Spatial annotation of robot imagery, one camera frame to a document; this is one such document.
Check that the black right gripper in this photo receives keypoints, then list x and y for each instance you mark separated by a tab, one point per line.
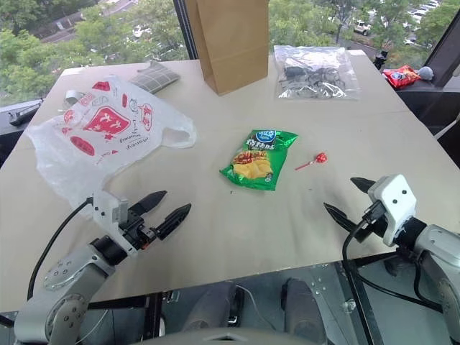
371	230

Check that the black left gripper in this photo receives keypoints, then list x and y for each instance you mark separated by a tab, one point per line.
138	231

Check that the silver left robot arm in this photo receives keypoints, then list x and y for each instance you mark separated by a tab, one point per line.
72	266

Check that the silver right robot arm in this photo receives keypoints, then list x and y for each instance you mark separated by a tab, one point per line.
438	248

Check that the red lollipop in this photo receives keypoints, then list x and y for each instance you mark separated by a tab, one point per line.
320	157

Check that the green potato chip bag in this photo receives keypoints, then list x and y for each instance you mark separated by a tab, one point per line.
257	161

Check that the white red-printed plastic bag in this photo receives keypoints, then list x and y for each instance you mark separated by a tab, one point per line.
108	122

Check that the red snack packet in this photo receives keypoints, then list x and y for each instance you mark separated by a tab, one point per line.
400	77

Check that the grey checked cloth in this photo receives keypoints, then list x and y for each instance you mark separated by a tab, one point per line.
154	77

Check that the clear zip bag black parts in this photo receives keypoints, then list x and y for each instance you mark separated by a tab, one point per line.
312	72

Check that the grey folded strip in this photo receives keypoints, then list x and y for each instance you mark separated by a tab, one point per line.
73	96

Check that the grey robot torso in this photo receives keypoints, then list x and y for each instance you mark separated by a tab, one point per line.
237	336

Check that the grey round plush object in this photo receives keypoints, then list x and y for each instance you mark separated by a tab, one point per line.
426	72

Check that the black tool on ledge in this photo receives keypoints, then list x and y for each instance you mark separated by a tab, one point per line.
23	114

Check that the brown paper bag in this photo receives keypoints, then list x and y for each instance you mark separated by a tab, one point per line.
233	46

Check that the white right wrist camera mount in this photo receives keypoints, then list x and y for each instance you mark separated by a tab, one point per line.
395	201

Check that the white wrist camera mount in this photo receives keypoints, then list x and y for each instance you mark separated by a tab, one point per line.
395	201
104	215

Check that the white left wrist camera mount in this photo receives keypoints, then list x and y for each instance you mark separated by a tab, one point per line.
104	215

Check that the black table frame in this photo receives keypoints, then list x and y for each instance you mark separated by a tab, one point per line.
363	298

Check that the black window post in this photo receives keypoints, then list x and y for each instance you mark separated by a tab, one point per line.
183	32

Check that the black slanted window frame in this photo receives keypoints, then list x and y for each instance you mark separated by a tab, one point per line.
443	43

